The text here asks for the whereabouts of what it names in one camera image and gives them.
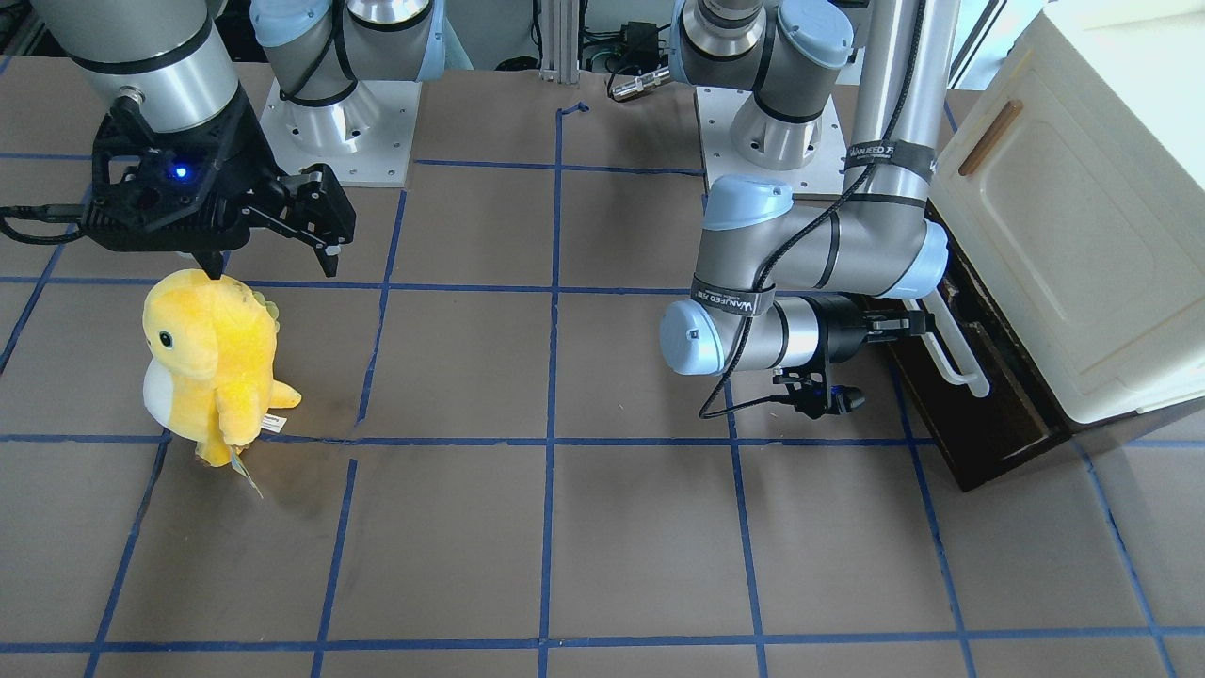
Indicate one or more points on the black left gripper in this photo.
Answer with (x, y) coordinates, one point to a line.
(844, 329)

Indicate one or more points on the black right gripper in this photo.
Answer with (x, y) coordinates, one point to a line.
(247, 151)

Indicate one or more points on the dark brown wooden drawer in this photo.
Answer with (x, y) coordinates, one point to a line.
(982, 437)

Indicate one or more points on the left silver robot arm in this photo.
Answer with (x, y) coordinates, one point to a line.
(772, 274)

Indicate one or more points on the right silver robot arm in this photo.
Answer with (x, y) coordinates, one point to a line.
(170, 57)

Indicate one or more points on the yellow plush dinosaur toy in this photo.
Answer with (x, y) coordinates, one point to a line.
(211, 379)

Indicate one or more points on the silver metal connector plug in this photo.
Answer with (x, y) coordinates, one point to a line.
(640, 85)

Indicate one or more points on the black power adapter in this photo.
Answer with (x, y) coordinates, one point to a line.
(639, 46)

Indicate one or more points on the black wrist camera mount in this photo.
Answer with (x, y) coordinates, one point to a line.
(812, 393)

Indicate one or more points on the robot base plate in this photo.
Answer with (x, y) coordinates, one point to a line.
(739, 138)
(366, 138)

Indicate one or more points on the white cabinet with brown handle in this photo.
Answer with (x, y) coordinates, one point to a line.
(1074, 188)

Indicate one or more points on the aluminium frame post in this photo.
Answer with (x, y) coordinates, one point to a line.
(559, 24)

